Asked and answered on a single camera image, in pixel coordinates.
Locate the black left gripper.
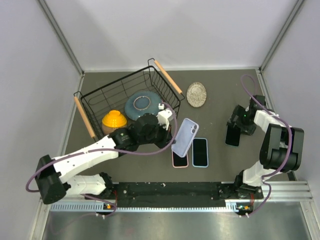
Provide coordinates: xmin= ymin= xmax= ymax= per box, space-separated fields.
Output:
xmin=139 ymin=120 xmax=176 ymax=150

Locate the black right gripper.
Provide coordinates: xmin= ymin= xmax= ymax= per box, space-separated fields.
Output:
xmin=226 ymin=105 xmax=256 ymax=136

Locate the teal edged black smartphone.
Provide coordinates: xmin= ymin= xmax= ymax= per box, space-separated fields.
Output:
xmin=225 ymin=125 xmax=241 ymax=147

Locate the lilac phone case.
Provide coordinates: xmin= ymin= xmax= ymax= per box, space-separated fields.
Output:
xmin=171 ymin=118 xmax=200 ymax=158

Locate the dark green smartphone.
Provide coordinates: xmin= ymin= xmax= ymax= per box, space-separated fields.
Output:
xmin=193 ymin=138 xmax=208 ymax=166

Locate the pink phone case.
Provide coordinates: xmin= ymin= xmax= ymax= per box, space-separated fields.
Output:
xmin=170 ymin=149 xmax=189 ymax=169

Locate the light blue phone case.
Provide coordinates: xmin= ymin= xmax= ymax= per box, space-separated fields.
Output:
xmin=191 ymin=137 xmax=209 ymax=168

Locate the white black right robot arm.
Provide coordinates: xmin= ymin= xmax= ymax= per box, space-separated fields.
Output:
xmin=225 ymin=95 xmax=305 ymax=198

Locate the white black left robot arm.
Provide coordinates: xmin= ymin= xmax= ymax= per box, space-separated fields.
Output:
xmin=33 ymin=109 xmax=176 ymax=205

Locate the speckled oval dish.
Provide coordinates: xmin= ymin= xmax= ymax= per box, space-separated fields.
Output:
xmin=186 ymin=82 xmax=207 ymax=108

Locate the blue glazed ceramic plate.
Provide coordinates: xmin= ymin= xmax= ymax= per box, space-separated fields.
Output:
xmin=124 ymin=91 xmax=162 ymax=121

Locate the yellow ribbed bowl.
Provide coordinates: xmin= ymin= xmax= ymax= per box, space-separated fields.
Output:
xmin=102 ymin=110 xmax=128 ymax=128

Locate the brown speckled bowl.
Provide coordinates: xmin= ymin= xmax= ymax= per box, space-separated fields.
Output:
xmin=102 ymin=124 xmax=127 ymax=136

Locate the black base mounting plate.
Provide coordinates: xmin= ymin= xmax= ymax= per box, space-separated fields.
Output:
xmin=84 ymin=181 xmax=251 ymax=208

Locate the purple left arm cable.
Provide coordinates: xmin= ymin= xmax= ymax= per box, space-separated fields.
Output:
xmin=25 ymin=101 xmax=180 ymax=193

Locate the black wire dish basket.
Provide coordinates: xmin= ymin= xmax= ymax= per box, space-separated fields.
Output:
xmin=73 ymin=58 xmax=185 ymax=141

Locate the aluminium slotted rail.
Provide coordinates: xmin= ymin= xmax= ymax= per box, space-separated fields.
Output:
xmin=50 ymin=201 xmax=245 ymax=213

